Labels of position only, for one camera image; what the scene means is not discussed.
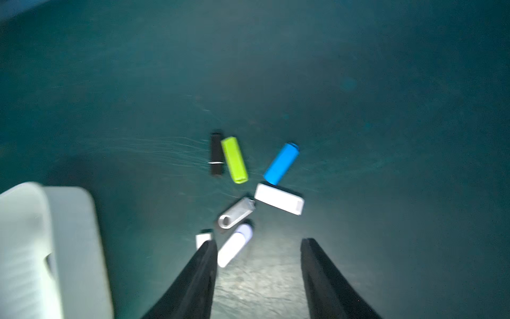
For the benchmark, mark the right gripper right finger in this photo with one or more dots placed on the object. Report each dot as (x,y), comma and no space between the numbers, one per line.
(328,293)

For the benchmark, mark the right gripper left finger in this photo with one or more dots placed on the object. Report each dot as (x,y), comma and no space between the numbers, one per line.
(191,294)

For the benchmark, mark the white capped usb drive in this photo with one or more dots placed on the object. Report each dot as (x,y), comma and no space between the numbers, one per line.
(202,238)

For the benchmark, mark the white purple usb drive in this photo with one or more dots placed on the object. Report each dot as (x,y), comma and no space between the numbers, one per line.
(234,244)

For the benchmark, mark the silver metal usb drive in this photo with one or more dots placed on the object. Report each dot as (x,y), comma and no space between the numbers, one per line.
(236,213)

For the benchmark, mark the white rectangular usb drive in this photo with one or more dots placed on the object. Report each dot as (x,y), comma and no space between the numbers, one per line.
(279,199)

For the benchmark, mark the black usb flash drive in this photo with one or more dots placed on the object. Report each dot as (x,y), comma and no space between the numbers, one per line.
(216,161)

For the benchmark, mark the blue usb flash drive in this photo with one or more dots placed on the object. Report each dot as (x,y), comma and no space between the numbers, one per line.
(282,162)

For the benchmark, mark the green usb flash drive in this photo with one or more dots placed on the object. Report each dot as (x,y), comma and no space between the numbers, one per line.
(234,160)

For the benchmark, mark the white oval storage box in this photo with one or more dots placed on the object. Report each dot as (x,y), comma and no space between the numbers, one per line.
(52,259)

